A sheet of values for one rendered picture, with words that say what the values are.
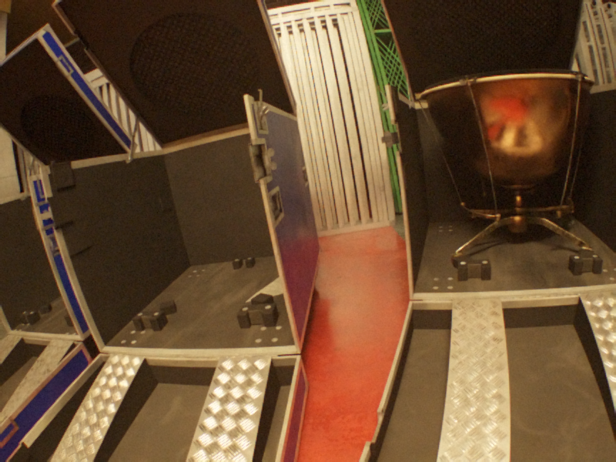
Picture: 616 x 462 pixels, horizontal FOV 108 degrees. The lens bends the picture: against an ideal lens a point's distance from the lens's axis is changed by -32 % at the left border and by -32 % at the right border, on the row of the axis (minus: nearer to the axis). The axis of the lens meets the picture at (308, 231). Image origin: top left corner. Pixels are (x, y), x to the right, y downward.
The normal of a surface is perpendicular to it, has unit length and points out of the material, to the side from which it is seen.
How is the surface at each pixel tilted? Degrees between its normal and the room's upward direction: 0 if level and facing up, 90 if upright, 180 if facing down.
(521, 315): 91
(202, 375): 92
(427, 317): 91
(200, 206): 90
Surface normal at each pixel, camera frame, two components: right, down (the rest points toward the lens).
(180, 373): -0.10, 0.30
